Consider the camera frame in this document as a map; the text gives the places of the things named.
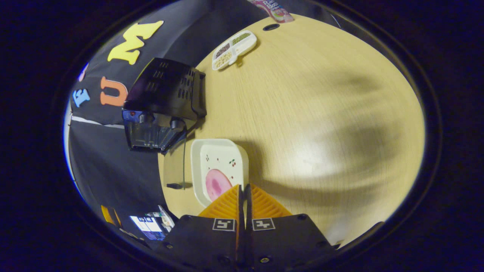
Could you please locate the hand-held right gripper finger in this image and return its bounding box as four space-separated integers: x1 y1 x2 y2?
244 183 339 265
153 184 243 265

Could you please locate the pink round ham slice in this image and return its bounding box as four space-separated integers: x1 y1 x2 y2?
205 168 233 202

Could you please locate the white square plate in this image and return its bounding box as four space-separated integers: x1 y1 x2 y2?
190 138 250 207

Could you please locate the black electric oven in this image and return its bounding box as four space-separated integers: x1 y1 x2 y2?
122 57 208 189

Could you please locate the blue and white printed box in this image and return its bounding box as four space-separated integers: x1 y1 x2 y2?
130 205 175 241

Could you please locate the white divided dish with beans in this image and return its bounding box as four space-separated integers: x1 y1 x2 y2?
212 30 258 71

